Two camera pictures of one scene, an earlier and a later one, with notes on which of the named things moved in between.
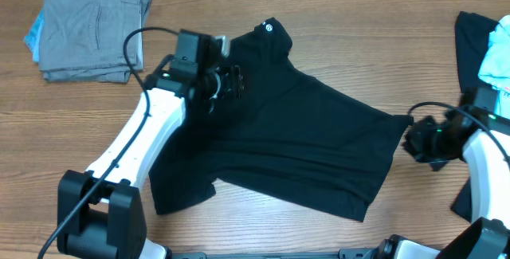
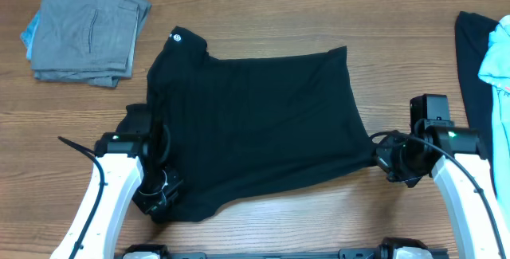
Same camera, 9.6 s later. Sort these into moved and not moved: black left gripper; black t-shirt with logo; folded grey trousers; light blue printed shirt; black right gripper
Moved: black left gripper; black right gripper; black t-shirt with logo
Not moved: folded grey trousers; light blue printed shirt
